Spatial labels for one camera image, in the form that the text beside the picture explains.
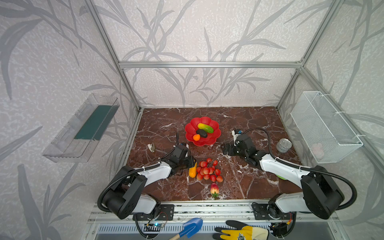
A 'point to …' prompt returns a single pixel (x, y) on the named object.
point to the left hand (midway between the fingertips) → (196, 156)
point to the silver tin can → (284, 145)
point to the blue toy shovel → (190, 228)
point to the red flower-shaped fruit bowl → (191, 128)
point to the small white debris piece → (151, 147)
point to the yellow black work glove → (241, 231)
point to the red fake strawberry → (214, 190)
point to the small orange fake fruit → (196, 137)
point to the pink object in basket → (317, 150)
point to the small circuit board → (155, 227)
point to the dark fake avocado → (202, 133)
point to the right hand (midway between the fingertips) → (227, 140)
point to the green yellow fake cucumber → (205, 127)
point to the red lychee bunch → (207, 170)
